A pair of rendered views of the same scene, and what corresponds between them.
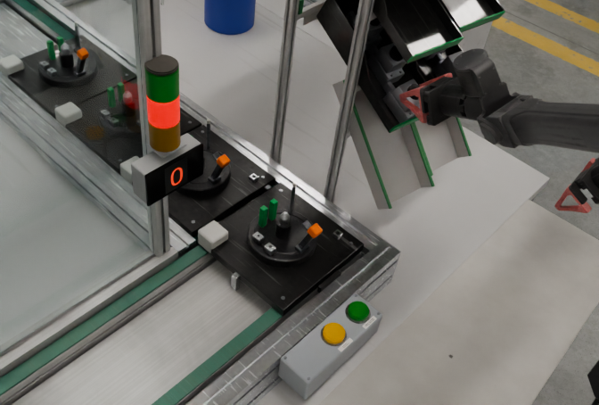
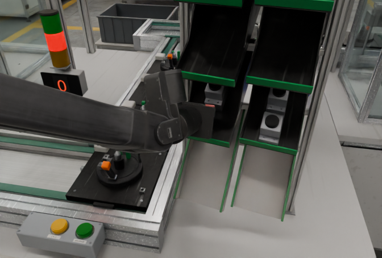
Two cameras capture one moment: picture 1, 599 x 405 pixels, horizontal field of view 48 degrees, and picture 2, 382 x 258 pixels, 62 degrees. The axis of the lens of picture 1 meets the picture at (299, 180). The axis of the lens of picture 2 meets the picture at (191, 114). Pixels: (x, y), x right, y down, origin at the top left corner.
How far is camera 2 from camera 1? 1.11 m
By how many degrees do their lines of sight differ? 49
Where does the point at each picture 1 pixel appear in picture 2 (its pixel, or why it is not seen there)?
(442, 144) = (272, 198)
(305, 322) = (66, 211)
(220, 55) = not seen: hidden behind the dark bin
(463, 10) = (278, 72)
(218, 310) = (67, 179)
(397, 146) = (223, 169)
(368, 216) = (208, 214)
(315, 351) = (42, 224)
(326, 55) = (326, 132)
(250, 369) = (17, 203)
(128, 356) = (23, 164)
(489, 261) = not seen: outside the picture
